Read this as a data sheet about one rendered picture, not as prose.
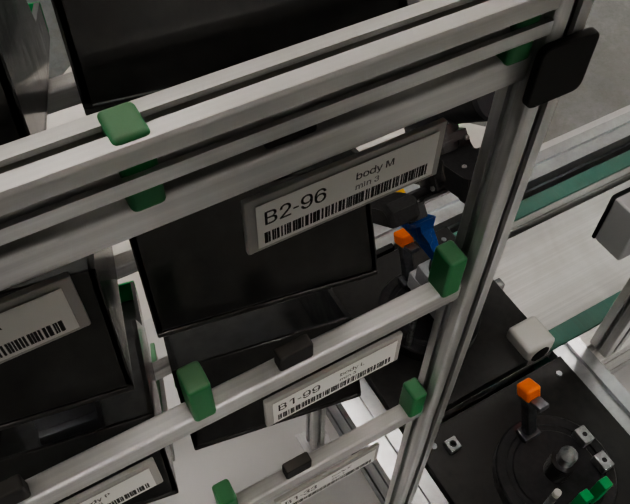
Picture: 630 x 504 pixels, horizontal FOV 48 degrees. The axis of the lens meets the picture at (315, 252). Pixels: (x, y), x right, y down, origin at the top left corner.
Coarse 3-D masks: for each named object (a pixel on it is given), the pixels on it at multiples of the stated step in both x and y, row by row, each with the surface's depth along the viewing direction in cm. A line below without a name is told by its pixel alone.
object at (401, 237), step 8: (400, 232) 94; (400, 240) 94; (408, 240) 94; (400, 248) 95; (408, 248) 93; (416, 248) 93; (400, 256) 96; (408, 256) 96; (408, 264) 96; (408, 272) 97
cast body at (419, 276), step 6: (420, 264) 89; (426, 264) 89; (414, 270) 92; (420, 270) 89; (426, 270) 89; (414, 276) 92; (420, 276) 90; (426, 276) 88; (408, 282) 94; (414, 282) 92; (420, 282) 90; (426, 282) 89; (414, 288) 93; (432, 312) 91
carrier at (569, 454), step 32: (512, 384) 92; (544, 384) 92; (576, 384) 92; (480, 416) 89; (512, 416) 89; (544, 416) 87; (576, 416) 89; (608, 416) 89; (480, 448) 87; (512, 448) 85; (544, 448) 85; (576, 448) 85; (608, 448) 87; (448, 480) 84; (480, 480) 84; (512, 480) 83; (544, 480) 82; (576, 480) 82; (608, 480) 77
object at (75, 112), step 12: (72, 108) 139; (48, 120) 137; (60, 120) 137; (72, 120) 137; (396, 132) 136; (468, 132) 136; (480, 132) 136; (372, 144) 134; (480, 144) 134; (120, 252) 118; (132, 276) 115; (144, 300) 112; (144, 312) 111
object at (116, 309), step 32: (96, 256) 36; (96, 288) 34; (96, 320) 35; (32, 352) 34; (64, 352) 35; (96, 352) 35; (128, 352) 39; (0, 384) 34; (32, 384) 35; (64, 384) 36; (96, 384) 36; (128, 384) 37; (0, 416) 35; (32, 416) 36
